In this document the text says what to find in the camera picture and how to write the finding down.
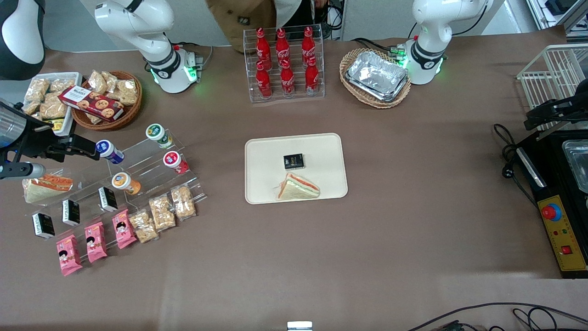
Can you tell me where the blue gum bottle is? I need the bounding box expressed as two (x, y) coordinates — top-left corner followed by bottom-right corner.
(95, 139), (125, 166)

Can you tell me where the black arm base cable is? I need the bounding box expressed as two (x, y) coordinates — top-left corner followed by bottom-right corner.
(352, 37), (416, 56)

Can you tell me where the grey arm base cable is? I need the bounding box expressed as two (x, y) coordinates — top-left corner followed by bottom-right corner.
(173, 42), (215, 70)

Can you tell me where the red cola bottle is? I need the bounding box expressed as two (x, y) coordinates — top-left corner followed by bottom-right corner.
(300, 26), (317, 63)
(305, 56), (320, 96)
(255, 60), (273, 100)
(280, 59), (296, 97)
(255, 27), (272, 65)
(274, 28), (291, 65)

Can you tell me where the orange gum bottle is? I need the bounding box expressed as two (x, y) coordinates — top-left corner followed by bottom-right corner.
(111, 171), (142, 196)

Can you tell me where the red gum bottle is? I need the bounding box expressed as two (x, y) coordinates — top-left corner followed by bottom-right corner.
(163, 150), (190, 175)

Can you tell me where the black equipment box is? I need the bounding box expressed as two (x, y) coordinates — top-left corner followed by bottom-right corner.
(276, 0), (344, 42)

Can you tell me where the white rectangular snack tray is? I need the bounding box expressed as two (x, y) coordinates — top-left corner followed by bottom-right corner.
(22, 72), (84, 137)

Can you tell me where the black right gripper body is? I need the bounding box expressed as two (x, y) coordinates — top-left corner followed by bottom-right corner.
(13, 102), (60, 162)

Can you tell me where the red cookie box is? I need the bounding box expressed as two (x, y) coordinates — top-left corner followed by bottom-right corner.
(58, 85), (125, 123)

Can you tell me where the green gum bottle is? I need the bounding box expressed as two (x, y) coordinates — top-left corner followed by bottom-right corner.
(145, 123), (173, 149)

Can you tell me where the long black cable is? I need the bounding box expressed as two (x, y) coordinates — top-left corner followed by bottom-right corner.
(407, 302), (588, 331)

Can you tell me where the white wire basket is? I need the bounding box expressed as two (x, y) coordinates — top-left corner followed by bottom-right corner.
(516, 43), (588, 132)

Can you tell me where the round wicker basket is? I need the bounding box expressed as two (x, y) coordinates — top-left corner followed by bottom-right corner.
(71, 70), (143, 132)

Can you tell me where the looped black cable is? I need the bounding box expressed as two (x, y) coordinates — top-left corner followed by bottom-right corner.
(512, 307), (559, 331)

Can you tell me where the foil container in machine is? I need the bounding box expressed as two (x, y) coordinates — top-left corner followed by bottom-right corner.
(561, 139), (588, 194)

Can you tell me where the aluminium foil tray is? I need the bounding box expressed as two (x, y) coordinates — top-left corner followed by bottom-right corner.
(345, 50), (410, 103)

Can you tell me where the oval wicker basket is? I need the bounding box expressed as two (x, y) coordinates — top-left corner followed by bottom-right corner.
(339, 47), (413, 110)

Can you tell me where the clear acrylic step display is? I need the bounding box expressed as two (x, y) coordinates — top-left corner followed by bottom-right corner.
(23, 168), (135, 258)
(94, 130), (208, 230)

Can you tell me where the clear rice cracker pack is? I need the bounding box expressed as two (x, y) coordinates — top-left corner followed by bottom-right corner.
(148, 194), (177, 232)
(129, 209), (159, 244)
(170, 184), (198, 222)

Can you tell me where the wrapped triangle sandwich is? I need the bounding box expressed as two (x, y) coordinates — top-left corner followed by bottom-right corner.
(277, 172), (321, 201)
(23, 173), (74, 204)

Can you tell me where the yellow control panel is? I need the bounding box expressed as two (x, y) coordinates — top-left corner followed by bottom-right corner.
(537, 195), (588, 273)

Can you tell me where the red emergency button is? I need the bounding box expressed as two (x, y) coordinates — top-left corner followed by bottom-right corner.
(541, 202), (563, 223)

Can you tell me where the pink snack pack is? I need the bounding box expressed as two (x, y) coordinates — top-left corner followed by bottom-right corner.
(84, 221), (108, 264)
(112, 209), (138, 250)
(56, 234), (84, 277)

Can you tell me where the black sealing machine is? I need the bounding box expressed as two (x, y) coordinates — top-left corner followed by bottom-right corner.
(514, 129), (588, 280)

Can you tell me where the black power cable with plug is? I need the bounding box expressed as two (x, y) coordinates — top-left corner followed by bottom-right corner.
(492, 123), (539, 208)

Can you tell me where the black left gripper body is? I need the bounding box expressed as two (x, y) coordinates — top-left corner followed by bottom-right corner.
(561, 91), (588, 121)

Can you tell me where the clear acrylic bottle rack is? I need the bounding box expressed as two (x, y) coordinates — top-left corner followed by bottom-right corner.
(242, 24), (326, 104)

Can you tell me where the metal frame shelf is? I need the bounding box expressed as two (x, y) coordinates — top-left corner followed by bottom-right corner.
(526, 0), (588, 38)

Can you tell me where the beige plastic tray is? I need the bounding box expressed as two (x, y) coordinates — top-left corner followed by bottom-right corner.
(244, 133), (349, 205)

